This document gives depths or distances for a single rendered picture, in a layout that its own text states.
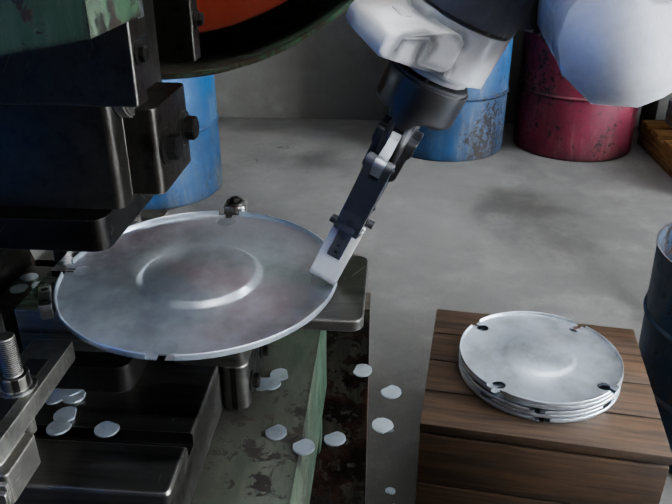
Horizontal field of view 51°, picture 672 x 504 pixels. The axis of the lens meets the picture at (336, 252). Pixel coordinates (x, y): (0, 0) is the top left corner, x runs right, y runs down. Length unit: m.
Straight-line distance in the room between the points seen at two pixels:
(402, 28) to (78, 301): 0.41
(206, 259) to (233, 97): 3.42
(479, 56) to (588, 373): 0.85
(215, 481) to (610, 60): 0.50
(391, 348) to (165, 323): 1.38
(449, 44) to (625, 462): 0.86
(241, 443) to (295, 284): 0.17
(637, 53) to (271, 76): 3.64
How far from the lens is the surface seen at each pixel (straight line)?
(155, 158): 0.66
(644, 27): 0.52
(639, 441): 1.28
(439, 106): 0.60
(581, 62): 0.53
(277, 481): 0.70
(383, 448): 1.70
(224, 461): 0.73
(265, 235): 0.82
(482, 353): 1.34
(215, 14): 1.00
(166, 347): 0.65
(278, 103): 4.13
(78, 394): 0.74
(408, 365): 1.95
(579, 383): 1.31
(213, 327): 0.67
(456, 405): 1.27
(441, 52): 0.57
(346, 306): 0.69
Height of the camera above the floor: 1.14
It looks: 27 degrees down
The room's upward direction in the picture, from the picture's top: straight up
